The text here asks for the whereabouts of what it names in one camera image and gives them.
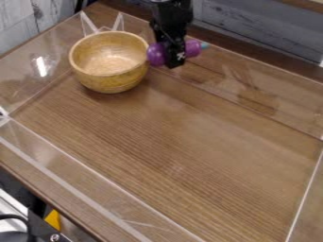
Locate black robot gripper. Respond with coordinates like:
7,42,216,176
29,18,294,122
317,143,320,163
149,0,193,69

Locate purple toy eggplant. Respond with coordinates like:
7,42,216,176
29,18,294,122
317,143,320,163
146,39,209,66

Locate brown wooden bowl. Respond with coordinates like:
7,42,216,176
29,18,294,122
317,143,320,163
67,31,149,94

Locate yellow black equipment base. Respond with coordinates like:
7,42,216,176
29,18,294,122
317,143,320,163
26,210,86,242

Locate clear acrylic corner bracket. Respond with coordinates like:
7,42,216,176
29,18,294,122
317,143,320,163
79,11,125,36

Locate clear acrylic tray wall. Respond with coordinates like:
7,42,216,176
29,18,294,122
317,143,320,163
0,110,205,242

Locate black cable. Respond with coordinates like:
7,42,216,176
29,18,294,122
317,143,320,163
0,214,33,242

